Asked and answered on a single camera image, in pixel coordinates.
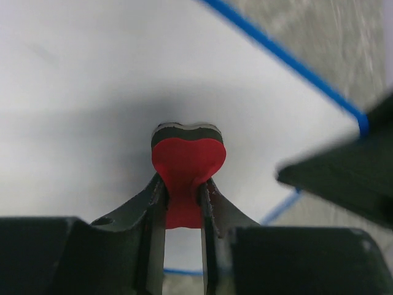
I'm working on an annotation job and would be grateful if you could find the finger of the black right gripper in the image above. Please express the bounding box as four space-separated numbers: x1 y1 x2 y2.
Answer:
276 94 392 228

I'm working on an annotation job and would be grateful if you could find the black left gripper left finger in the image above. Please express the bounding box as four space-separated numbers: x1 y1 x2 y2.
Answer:
1 176 166 294

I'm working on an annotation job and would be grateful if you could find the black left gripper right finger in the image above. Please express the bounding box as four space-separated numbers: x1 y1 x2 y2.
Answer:
198 180 392 294

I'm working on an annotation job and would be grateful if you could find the red bone-shaped eraser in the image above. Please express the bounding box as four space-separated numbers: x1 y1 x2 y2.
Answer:
151 122 227 229

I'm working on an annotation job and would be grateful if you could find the blue framed whiteboard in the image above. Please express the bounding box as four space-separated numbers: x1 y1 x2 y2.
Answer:
0 0 369 275

